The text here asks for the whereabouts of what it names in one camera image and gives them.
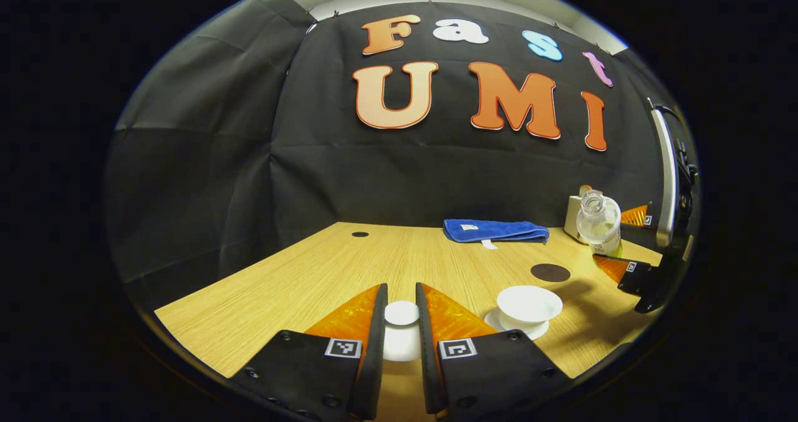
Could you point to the black backdrop cloth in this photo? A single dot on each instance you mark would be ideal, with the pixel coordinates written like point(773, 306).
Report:
point(249, 160)

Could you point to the clear water bottle green label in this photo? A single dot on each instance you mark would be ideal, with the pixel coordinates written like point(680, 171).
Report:
point(598, 225)

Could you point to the blue towel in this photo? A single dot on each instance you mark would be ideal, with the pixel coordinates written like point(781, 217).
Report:
point(495, 230)

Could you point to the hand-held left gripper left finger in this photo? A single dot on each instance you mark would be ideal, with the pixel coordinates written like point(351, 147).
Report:
point(377, 347)

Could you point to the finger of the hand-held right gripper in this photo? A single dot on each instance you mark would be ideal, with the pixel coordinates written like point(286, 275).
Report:
point(637, 216)
point(626, 272)

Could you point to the white toaster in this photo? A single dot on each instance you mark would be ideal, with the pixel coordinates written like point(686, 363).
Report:
point(572, 219)

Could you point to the white saucer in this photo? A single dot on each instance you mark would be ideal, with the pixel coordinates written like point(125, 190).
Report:
point(499, 323)

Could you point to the dark brown round coaster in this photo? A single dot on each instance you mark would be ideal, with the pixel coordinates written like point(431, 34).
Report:
point(550, 273)

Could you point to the brown bread slice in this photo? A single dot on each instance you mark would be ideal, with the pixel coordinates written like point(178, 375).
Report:
point(585, 190)

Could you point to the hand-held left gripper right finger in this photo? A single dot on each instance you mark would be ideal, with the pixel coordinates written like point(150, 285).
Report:
point(427, 347)

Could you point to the white teacup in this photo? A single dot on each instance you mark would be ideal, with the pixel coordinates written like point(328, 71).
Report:
point(528, 303)

